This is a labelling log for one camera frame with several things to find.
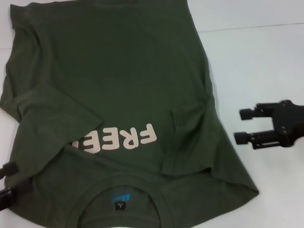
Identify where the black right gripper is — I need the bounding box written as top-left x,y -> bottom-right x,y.
234,99 -> 304,151

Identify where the dark green FREE t-shirt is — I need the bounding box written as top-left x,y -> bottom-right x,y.
0,0 -> 260,228

